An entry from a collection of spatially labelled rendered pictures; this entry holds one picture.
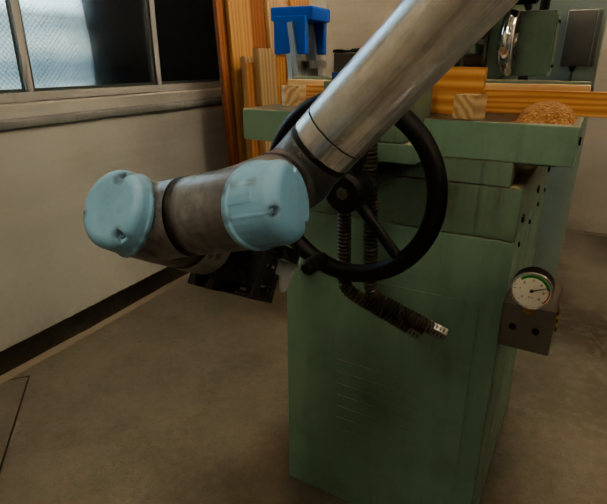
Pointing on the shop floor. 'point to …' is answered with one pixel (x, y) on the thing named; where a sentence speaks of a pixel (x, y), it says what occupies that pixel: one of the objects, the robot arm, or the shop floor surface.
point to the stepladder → (301, 38)
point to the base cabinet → (402, 369)
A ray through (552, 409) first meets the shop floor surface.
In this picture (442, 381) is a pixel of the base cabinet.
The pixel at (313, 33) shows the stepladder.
